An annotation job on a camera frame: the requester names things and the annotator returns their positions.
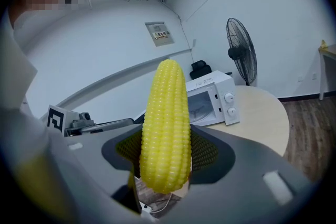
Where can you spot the wooden desk white legs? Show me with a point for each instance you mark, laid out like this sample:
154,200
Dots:
328,65

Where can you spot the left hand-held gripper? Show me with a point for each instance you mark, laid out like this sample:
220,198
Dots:
56,120

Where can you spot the person's white shirt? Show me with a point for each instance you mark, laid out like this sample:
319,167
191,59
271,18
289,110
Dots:
15,65

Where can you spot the white microwave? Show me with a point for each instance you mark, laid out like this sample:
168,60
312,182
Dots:
210,86

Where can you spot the white power strip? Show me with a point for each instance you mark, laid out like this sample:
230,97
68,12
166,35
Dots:
146,209

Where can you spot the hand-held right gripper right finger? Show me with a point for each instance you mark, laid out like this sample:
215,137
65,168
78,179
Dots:
236,191

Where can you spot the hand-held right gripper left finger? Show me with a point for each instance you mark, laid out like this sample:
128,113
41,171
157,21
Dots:
86,178

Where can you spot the black standing fan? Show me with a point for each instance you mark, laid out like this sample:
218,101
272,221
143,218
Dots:
241,52

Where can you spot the grey electrical panel box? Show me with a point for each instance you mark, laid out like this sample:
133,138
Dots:
159,34

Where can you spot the small yellow object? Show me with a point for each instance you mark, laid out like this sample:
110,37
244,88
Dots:
324,44

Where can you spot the round wooden table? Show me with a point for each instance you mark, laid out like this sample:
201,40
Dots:
260,115

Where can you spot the white wall socket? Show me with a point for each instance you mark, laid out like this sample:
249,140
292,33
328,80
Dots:
301,78

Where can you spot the yellow corn cob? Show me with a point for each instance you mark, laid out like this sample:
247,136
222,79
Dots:
166,126

